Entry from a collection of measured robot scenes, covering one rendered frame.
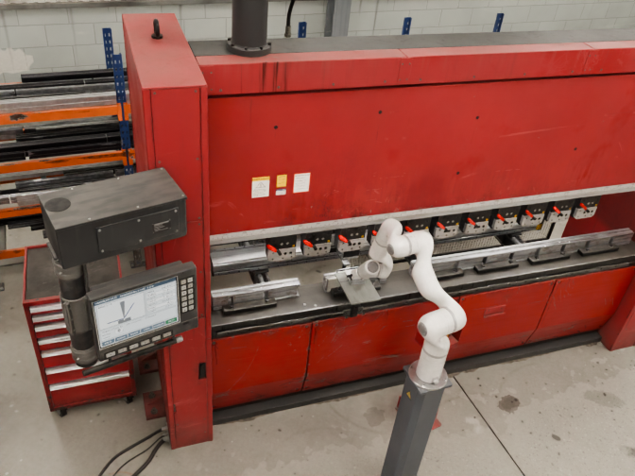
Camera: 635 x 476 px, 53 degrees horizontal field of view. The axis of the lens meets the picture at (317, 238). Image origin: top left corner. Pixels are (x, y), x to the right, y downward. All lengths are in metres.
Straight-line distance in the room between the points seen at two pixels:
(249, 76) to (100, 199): 0.82
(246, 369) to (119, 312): 1.28
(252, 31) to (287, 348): 1.83
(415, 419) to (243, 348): 1.04
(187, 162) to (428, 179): 1.38
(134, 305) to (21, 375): 2.00
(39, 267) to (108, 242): 1.34
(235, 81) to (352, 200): 0.95
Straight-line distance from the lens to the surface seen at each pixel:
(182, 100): 2.58
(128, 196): 2.53
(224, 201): 3.10
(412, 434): 3.41
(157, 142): 2.64
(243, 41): 2.84
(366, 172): 3.26
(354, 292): 3.54
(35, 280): 3.73
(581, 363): 5.11
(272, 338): 3.66
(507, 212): 3.94
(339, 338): 3.85
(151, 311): 2.77
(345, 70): 2.93
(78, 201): 2.53
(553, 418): 4.64
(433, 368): 3.08
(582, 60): 3.62
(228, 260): 3.71
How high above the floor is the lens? 3.33
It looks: 37 degrees down
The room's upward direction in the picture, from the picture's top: 6 degrees clockwise
